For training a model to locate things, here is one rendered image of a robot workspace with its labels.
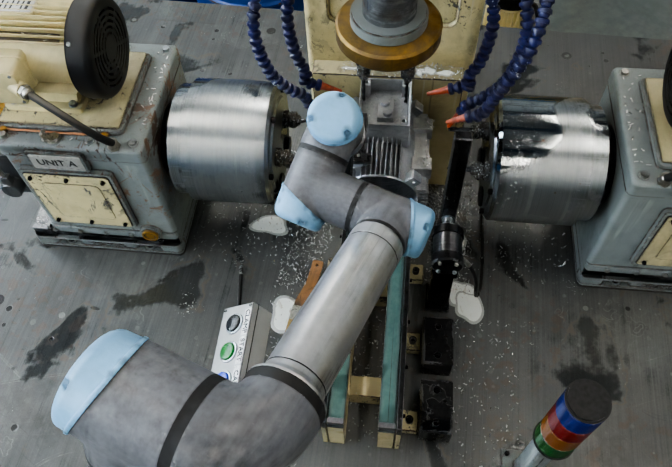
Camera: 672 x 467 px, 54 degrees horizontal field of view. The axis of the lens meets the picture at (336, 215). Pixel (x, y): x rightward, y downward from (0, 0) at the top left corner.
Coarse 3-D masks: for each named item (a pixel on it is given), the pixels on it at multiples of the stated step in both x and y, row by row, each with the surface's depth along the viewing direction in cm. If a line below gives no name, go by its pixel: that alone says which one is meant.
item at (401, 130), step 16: (368, 80) 129; (384, 80) 129; (400, 80) 129; (368, 96) 131; (384, 96) 131; (400, 96) 131; (368, 112) 129; (384, 112) 126; (400, 112) 128; (368, 128) 124; (384, 128) 124; (400, 128) 123
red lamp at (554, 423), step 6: (552, 408) 93; (552, 414) 92; (552, 420) 92; (558, 420) 90; (552, 426) 93; (558, 426) 91; (558, 432) 92; (564, 432) 90; (570, 432) 89; (564, 438) 92; (570, 438) 91; (576, 438) 90; (582, 438) 91
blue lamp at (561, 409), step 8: (560, 400) 89; (560, 408) 88; (560, 416) 89; (568, 416) 87; (568, 424) 88; (576, 424) 86; (584, 424) 85; (592, 424) 85; (600, 424) 87; (576, 432) 89; (584, 432) 88
